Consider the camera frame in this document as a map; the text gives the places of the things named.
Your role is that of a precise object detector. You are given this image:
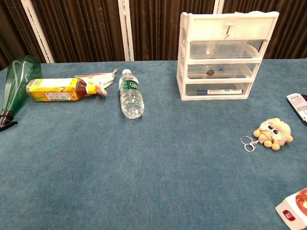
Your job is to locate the white and black flattened carton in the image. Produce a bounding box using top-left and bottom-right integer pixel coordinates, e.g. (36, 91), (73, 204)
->
(286, 93), (307, 123)

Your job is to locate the white plastic drawer organizer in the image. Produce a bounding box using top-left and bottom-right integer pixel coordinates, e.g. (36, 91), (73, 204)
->
(177, 11), (280, 101)

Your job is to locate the dark brown curtain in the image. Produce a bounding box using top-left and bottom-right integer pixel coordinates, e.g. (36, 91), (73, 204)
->
(0, 0), (307, 70)

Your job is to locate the blue table cloth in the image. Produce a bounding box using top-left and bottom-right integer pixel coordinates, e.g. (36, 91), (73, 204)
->
(0, 57), (307, 230)

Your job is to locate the green plastic spray bottle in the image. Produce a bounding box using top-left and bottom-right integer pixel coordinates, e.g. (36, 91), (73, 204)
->
(0, 55), (43, 132)

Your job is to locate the clear water bottle green label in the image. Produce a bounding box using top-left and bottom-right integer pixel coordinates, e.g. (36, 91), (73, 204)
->
(118, 69), (145, 119)

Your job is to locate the yellow label tea bottle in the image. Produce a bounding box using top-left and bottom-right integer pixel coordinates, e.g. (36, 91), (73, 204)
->
(26, 78), (99, 103)

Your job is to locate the plush toy keychain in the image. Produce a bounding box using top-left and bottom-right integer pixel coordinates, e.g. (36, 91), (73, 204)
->
(240, 117), (294, 153)

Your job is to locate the beige mesh fabric pouch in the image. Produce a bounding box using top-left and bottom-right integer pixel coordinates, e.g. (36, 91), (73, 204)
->
(74, 68), (119, 97)

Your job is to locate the white metal frame post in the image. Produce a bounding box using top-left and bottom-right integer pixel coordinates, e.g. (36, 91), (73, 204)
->
(213, 0), (225, 14)
(20, 0), (55, 64)
(117, 0), (135, 62)

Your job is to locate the blue white marker pen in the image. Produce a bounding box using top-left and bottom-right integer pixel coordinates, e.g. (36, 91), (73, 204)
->
(197, 89), (243, 95)

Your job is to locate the long red white toothpaste box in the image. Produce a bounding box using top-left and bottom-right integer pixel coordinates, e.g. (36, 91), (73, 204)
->
(275, 187), (307, 230)

